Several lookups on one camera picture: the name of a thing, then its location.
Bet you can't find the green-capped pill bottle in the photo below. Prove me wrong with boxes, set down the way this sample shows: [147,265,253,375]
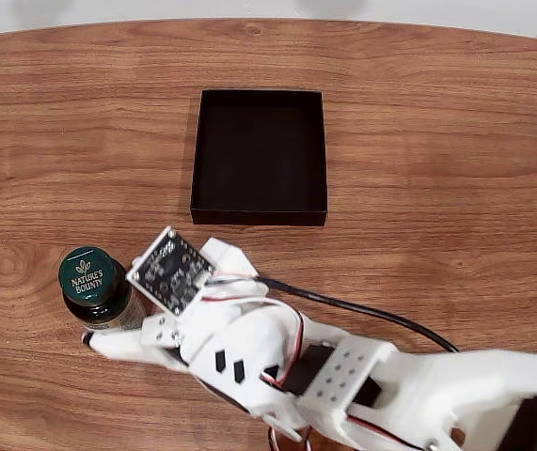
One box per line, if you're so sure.
[58,244,148,333]

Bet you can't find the black open box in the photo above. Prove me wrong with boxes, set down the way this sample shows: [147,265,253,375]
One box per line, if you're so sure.
[189,88,329,227]

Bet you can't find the red white black servo wires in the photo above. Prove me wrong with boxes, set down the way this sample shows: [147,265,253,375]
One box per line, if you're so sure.
[199,276,319,451]

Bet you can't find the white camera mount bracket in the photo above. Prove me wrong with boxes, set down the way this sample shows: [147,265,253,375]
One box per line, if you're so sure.
[200,237,261,283]

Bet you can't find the black camera circuit board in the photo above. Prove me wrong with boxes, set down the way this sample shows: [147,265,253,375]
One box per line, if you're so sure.
[125,225,217,318]

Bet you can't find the black camera cable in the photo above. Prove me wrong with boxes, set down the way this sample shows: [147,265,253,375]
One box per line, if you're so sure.
[257,275,460,354]

